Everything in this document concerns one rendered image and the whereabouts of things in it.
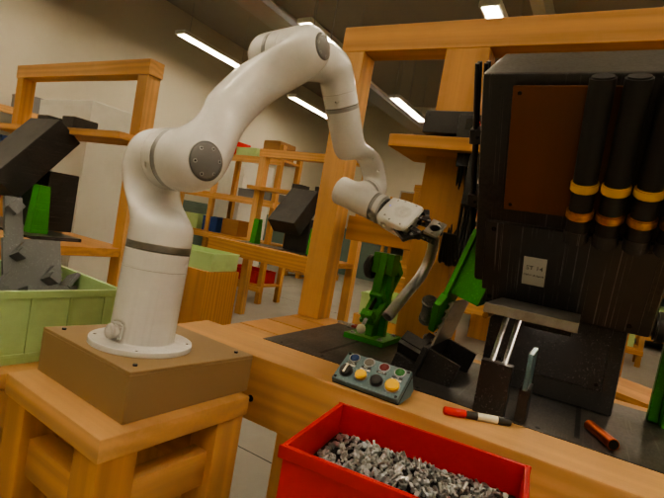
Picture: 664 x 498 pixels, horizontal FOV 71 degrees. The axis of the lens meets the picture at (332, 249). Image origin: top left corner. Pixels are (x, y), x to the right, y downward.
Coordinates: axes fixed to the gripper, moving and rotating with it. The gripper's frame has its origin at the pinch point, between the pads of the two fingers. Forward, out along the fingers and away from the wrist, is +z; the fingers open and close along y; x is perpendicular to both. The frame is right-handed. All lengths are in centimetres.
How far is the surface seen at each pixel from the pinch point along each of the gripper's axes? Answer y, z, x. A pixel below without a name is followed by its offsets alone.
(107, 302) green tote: -66, -57, 3
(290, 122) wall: 612, -703, 559
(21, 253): -71, -82, -6
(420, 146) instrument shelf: 24.0, -18.6, -5.6
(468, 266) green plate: -10.0, 14.9, -6.5
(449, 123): 34.7, -15.4, -9.0
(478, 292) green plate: -13.3, 19.5, -3.4
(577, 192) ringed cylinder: -7.8, 29.8, -35.1
